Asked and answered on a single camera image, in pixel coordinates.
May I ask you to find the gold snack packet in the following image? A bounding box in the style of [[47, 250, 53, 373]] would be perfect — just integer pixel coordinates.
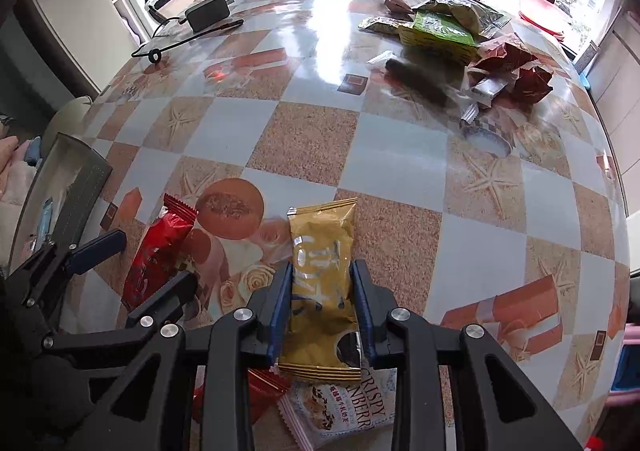
[[277, 197, 369, 382]]

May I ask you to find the black power adapter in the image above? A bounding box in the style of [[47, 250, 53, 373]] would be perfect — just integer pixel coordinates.
[[184, 0, 232, 32]]

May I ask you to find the blue cloth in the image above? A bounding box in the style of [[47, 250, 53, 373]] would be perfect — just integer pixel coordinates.
[[22, 137, 46, 166]]

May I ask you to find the pink plastic stool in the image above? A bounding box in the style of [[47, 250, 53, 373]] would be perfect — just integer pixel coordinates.
[[607, 323, 640, 412]]

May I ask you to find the pile of mixed snack bags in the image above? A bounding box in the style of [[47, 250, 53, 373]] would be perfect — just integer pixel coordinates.
[[357, 0, 556, 124]]

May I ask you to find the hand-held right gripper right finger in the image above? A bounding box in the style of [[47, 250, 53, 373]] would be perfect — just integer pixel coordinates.
[[350, 259, 583, 451]]

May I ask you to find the white pink-edged snack packet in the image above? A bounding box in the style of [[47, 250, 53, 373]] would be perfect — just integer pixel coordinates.
[[277, 367, 399, 451]]

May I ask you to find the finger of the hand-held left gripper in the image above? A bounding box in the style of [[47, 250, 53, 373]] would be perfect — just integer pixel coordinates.
[[42, 272, 199, 349], [22, 229, 127, 304]]

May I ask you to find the beige cushion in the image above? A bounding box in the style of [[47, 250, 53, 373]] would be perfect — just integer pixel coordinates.
[[42, 96, 93, 152]]

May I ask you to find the black cable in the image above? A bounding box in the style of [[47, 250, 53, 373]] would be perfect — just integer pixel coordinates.
[[131, 18, 245, 64]]

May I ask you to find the grey patterned board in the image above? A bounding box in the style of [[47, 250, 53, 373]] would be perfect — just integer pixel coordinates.
[[572, 41, 601, 74]]

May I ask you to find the white cabinet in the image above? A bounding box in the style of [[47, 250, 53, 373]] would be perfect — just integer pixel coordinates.
[[590, 16, 640, 142]]

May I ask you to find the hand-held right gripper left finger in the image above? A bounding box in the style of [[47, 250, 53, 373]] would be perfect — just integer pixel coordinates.
[[87, 262, 294, 451]]

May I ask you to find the clear plastic box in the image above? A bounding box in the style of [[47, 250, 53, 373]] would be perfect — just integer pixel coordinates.
[[7, 132, 113, 272]]

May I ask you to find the pink basin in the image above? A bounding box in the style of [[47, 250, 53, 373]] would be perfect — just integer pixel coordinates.
[[517, 0, 575, 36]]

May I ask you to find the pink blanket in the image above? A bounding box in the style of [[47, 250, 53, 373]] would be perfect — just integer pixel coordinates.
[[0, 136, 41, 232]]

